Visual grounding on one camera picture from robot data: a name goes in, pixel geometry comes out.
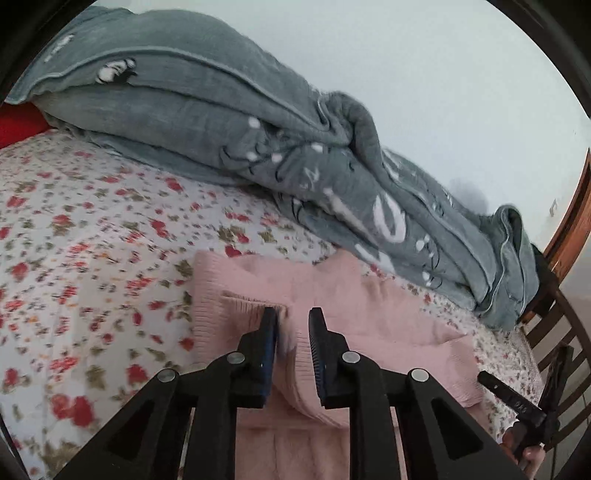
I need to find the floral bed sheet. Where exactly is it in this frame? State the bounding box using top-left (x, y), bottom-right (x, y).
top-left (0, 129), bottom-right (543, 480)

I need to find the person's right hand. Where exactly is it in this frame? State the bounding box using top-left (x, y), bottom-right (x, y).
top-left (502, 427), bottom-right (548, 472)

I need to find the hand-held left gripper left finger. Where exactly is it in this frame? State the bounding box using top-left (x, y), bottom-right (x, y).
top-left (54, 308), bottom-right (279, 480)

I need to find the pink knit sweater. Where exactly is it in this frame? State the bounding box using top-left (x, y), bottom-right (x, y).
top-left (191, 249), bottom-right (485, 480)

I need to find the grey printed blanket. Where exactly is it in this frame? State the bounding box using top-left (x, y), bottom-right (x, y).
top-left (7, 4), bottom-right (541, 330)

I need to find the red cloth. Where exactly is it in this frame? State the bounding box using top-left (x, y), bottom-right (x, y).
top-left (0, 104), bottom-right (49, 148)

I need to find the dark wooden chair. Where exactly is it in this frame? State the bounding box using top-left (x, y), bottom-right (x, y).
top-left (522, 244), bottom-right (591, 416)

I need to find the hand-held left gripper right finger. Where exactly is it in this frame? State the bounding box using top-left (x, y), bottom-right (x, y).
top-left (308, 307), bottom-right (527, 480)

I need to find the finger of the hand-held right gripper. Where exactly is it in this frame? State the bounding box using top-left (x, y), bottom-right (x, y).
top-left (478, 370), bottom-right (546, 426)

